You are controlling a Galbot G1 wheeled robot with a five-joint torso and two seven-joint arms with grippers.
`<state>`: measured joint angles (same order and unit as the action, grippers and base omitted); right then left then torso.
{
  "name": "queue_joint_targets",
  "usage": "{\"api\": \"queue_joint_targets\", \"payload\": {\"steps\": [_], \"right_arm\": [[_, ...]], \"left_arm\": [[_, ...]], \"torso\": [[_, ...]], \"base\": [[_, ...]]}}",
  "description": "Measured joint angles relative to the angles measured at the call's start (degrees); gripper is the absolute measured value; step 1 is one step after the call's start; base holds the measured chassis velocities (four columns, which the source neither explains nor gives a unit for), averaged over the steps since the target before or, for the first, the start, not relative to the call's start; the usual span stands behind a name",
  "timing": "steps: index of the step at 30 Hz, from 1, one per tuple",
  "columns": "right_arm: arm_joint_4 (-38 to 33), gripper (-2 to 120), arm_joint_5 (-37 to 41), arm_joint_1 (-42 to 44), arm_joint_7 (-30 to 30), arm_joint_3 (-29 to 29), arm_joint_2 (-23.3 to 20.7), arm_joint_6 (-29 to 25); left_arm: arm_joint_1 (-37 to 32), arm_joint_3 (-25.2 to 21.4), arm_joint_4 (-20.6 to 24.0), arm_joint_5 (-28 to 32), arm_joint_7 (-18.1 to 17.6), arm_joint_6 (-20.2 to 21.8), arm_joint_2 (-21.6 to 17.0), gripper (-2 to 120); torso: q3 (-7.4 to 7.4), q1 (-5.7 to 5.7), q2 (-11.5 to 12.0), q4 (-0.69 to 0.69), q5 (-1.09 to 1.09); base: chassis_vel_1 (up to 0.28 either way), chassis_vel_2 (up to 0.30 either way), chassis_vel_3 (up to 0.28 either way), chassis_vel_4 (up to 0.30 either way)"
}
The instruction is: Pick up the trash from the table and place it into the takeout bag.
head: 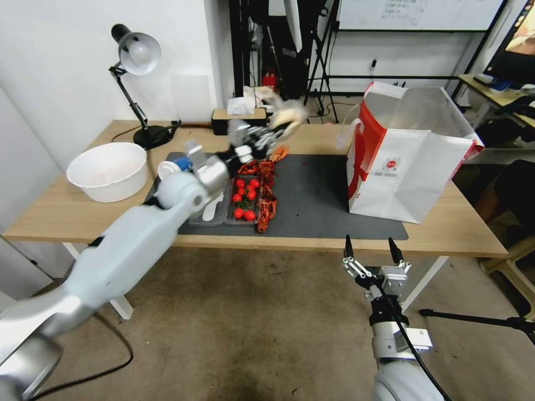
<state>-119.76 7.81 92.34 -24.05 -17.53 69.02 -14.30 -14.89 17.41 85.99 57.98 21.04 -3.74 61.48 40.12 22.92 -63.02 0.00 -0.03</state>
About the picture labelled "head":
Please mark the white red delivery bag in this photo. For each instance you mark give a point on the white red delivery bag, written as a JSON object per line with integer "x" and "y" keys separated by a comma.
{"x": 401, "y": 167}

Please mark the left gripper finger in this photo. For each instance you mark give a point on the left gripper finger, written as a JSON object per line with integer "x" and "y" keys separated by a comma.
{"x": 276, "y": 141}
{"x": 241, "y": 133}

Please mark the white round bowl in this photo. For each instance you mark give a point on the white round bowl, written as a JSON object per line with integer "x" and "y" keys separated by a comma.
{"x": 108, "y": 171}

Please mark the dark grey table mat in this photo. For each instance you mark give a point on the dark grey table mat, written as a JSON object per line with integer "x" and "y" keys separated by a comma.
{"x": 317, "y": 196}

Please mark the black light stand tripod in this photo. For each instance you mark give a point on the black light stand tripod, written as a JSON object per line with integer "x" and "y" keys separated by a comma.
{"x": 319, "y": 62}

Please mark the white tissue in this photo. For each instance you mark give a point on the white tissue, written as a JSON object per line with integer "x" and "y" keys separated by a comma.
{"x": 240, "y": 105}

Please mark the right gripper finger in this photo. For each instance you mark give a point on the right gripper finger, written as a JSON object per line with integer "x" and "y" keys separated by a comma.
{"x": 353, "y": 263}
{"x": 396, "y": 255}

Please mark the black monitor screen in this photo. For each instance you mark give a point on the black monitor screen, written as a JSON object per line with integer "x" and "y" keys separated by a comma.
{"x": 516, "y": 37}

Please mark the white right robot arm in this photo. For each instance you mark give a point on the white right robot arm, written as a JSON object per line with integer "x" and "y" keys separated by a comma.
{"x": 397, "y": 376}

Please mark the wooden table white legs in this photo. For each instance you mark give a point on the wooden table white legs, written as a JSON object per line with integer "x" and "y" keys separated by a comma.
{"x": 50, "y": 213}

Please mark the beige chair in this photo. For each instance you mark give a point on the beige chair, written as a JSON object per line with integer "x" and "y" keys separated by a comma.
{"x": 512, "y": 259}

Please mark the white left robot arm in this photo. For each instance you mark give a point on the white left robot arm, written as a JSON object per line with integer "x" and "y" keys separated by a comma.
{"x": 125, "y": 242}

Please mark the black desk lamp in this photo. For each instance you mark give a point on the black desk lamp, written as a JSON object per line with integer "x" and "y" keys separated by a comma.
{"x": 138, "y": 52}

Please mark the blue white cup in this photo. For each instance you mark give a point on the blue white cup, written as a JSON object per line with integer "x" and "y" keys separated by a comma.
{"x": 174, "y": 167}

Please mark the red cherry tomato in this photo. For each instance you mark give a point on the red cherry tomato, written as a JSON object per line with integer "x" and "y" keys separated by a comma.
{"x": 240, "y": 183}
{"x": 237, "y": 198}
{"x": 251, "y": 195}
{"x": 249, "y": 215}
{"x": 242, "y": 191}
{"x": 238, "y": 213}
{"x": 254, "y": 183}

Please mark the whiteboard on black stand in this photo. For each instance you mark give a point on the whiteboard on black stand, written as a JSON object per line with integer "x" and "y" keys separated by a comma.
{"x": 418, "y": 14}

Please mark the red cooked crayfish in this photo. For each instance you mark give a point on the red cooked crayfish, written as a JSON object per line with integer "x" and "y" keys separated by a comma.
{"x": 267, "y": 173}
{"x": 280, "y": 152}
{"x": 266, "y": 211}

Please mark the person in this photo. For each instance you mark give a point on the person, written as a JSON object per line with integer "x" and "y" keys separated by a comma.
{"x": 510, "y": 192}

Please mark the wooden side desk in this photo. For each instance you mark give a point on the wooden side desk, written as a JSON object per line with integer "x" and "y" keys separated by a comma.
{"x": 476, "y": 83}

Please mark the white plastic spoon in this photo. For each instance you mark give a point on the white plastic spoon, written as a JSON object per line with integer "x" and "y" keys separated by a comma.
{"x": 208, "y": 212}

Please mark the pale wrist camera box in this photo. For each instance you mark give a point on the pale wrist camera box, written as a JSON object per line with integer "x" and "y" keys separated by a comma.
{"x": 394, "y": 279}

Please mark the black wood tissue box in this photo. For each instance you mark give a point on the black wood tissue box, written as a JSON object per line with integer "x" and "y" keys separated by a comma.
{"x": 220, "y": 121}

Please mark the black tripod leg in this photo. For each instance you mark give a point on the black tripod leg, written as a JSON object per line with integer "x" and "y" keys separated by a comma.
{"x": 480, "y": 319}

